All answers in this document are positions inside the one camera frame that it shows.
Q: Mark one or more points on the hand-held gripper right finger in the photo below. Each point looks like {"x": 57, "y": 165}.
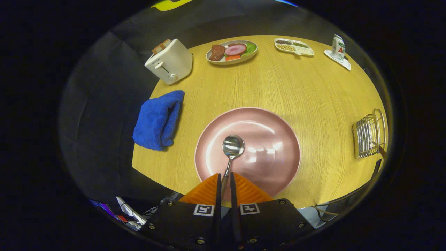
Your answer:
{"x": 235, "y": 216}

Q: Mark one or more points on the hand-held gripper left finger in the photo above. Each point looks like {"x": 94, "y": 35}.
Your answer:
{"x": 218, "y": 216}

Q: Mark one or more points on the metal spoon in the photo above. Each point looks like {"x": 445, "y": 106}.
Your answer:
{"x": 232, "y": 146}

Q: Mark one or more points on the pink plate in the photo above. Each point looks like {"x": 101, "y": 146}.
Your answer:
{"x": 271, "y": 146}

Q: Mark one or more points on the blue towel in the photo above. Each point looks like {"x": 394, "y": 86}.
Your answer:
{"x": 156, "y": 120}

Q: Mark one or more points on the black table clamp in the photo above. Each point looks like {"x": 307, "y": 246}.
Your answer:
{"x": 376, "y": 169}

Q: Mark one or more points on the white oval food plate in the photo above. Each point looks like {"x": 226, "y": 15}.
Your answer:
{"x": 231, "y": 62}

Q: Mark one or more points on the orange carrot piece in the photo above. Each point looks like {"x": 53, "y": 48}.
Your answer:
{"x": 232, "y": 58}

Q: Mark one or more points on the white toaster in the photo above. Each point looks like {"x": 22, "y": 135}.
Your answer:
{"x": 174, "y": 62}

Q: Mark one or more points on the brown meat piece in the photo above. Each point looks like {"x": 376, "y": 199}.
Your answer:
{"x": 217, "y": 52}

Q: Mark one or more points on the pink ham slice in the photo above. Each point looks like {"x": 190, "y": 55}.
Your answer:
{"x": 235, "y": 50}

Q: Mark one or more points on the green lettuce leaf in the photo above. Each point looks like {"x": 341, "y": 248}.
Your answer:
{"x": 251, "y": 48}

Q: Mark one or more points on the toast slices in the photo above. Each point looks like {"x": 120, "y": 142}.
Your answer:
{"x": 162, "y": 46}

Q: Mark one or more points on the white divided bean dish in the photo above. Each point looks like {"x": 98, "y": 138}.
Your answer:
{"x": 306, "y": 51}

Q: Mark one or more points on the white square coaster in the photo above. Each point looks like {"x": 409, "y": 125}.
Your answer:
{"x": 343, "y": 64}

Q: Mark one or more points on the white drink bottle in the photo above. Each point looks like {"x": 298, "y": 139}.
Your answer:
{"x": 338, "y": 50}

